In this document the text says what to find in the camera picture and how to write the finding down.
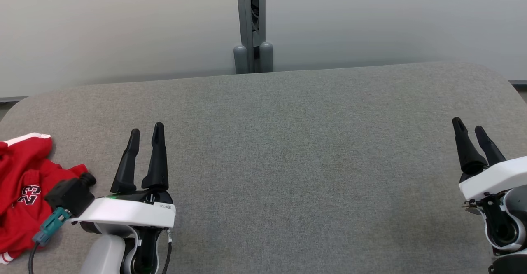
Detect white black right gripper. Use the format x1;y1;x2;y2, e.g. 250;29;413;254
452;117;527;202

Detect black cable inside post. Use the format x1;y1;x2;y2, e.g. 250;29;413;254
250;0;260;33

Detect grey metal partition post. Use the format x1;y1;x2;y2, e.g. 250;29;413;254
235;0;266;73

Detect teal cable connector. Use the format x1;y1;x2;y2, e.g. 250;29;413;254
32;207;71;246

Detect black camera cable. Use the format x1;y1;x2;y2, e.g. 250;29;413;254
28;241;41;274

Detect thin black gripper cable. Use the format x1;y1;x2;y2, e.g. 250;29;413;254
162;229;173;274

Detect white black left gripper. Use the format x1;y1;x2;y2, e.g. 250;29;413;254
70;122;176;235

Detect red basketball shorts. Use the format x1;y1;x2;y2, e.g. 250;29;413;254
0;133;89;265

